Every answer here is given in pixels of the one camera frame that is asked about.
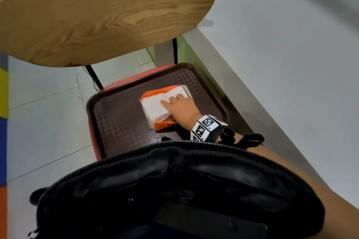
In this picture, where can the person's right hand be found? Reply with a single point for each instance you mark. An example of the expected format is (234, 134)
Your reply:
(185, 112)

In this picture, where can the person's right thumb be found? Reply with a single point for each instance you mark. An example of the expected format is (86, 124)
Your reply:
(167, 105)

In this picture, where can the stack of white napkins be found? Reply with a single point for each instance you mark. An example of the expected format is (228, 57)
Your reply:
(154, 104)

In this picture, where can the orange and white napkin box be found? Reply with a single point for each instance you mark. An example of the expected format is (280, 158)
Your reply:
(162, 126)

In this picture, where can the white wrist tracker with markers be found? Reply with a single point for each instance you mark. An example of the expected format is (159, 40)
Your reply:
(204, 127)

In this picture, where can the dark brown plastic tray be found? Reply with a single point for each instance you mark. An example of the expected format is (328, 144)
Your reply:
(120, 118)

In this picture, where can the black zippered bag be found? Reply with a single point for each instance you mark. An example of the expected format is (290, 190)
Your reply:
(168, 180)

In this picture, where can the wooden chair backrest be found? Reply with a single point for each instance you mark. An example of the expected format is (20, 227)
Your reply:
(106, 14)

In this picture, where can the multicoloured foam mat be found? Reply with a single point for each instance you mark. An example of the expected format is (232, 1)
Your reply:
(3, 135)

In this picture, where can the black metal chair frame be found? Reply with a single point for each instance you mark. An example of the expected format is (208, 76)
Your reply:
(94, 77)

